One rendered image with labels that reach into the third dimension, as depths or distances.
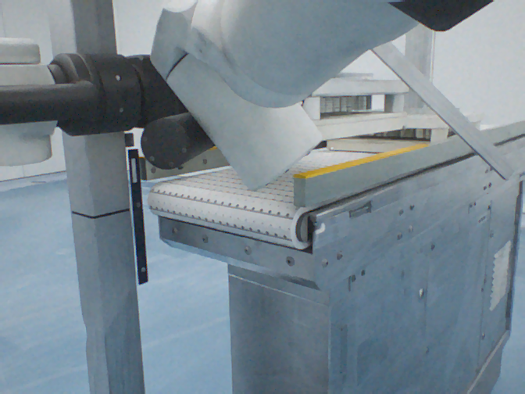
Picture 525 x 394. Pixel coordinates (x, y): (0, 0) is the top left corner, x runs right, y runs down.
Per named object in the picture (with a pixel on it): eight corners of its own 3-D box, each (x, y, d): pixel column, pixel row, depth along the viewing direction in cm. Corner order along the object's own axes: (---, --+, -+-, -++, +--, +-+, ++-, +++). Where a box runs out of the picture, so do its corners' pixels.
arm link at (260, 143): (260, 13, 39) (233, -12, 28) (336, 118, 40) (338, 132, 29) (161, 98, 42) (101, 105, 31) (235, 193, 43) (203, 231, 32)
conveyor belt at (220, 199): (291, 254, 51) (291, 209, 50) (148, 218, 67) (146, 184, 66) (541, 141, 152) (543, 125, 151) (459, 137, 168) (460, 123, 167)
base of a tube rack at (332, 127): (407, 128, 70) (408, 112, 70) (311, 142, 52) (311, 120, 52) (280, 123, 86) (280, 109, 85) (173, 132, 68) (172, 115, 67)
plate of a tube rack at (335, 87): (409, 94, 69) (410, 79, 69) (312, 96, 51) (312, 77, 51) (280, 94, 85) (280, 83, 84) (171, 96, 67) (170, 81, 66)
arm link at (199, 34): (209, 24, 36) (263, -99, 24) (279, 117, 37) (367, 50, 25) (141, 68, 34) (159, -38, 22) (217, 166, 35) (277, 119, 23)
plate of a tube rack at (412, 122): (445, 129, 84) (446, 117, 84) (326, 126, 99) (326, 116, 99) (483, 121, 102) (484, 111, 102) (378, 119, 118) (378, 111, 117)
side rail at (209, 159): (147, 180, 66) (145, 159, 65) (140, 180, 67) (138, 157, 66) (458, 123, 165) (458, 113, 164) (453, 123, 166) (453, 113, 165)
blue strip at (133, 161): (140, 285, 69) (130, 149, 64) (137, 284, 69) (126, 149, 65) (149, 282, 70) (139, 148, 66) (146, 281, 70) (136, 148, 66)
